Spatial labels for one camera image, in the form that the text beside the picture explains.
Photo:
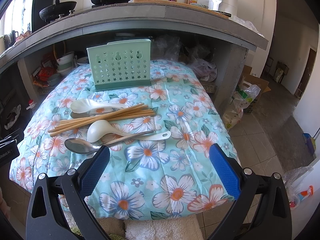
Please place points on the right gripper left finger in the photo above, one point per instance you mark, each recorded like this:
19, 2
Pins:
45, 217

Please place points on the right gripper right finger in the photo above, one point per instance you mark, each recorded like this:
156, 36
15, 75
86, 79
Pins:
261, 207

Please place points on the metal spoon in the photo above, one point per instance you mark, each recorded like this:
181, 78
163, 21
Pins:
81, 146

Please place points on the white rice paddle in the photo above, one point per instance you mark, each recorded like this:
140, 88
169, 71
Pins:
92, 107

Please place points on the white ladle spoon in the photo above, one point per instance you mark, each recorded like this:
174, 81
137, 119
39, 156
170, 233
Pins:
101, 128

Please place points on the concrete kitchen counter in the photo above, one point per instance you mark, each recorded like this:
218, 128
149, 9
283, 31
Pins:
132, 16

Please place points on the cooking oil bottle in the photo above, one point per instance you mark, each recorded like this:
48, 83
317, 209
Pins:
32, 105

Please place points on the stack of white bowls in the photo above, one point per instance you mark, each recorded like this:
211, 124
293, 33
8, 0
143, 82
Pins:
65, 64

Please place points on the floral quilted tablecloth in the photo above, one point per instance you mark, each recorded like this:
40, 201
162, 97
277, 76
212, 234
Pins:
144, 179

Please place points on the white plastic bag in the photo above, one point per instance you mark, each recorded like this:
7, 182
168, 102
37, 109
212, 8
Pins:
234, 111

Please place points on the cardboard box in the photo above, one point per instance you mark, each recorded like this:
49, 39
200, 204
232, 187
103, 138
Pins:
253, 87

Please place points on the green plastic utensil holder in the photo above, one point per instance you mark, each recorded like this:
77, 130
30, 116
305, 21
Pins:
120, 64

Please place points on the black wok pan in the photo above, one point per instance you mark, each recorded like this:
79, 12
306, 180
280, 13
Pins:
54, 11

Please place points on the black splash guard panel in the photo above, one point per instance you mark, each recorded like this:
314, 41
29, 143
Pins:
37, 6

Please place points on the wooden cutting board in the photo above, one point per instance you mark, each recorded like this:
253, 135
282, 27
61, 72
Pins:
181, 5

